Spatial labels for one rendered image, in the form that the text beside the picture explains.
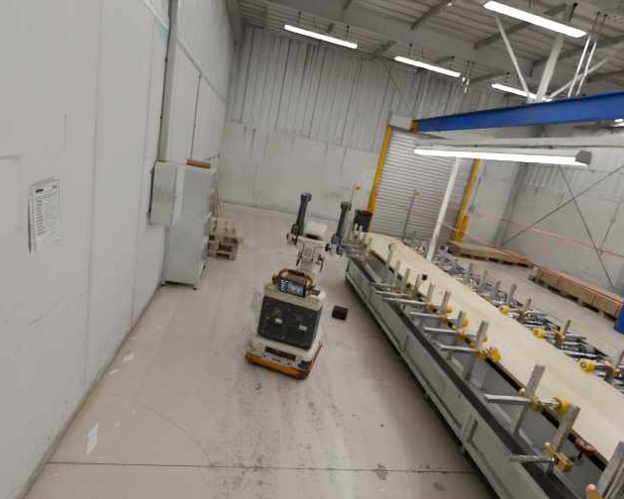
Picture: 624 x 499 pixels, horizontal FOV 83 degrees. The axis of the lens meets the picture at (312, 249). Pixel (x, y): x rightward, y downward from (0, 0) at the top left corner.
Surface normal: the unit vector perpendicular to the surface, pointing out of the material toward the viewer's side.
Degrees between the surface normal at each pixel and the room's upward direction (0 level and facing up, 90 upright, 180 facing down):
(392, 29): 90
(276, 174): 90
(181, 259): 90
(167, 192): 90
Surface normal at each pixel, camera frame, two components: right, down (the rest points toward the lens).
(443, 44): 0.15, 0.29
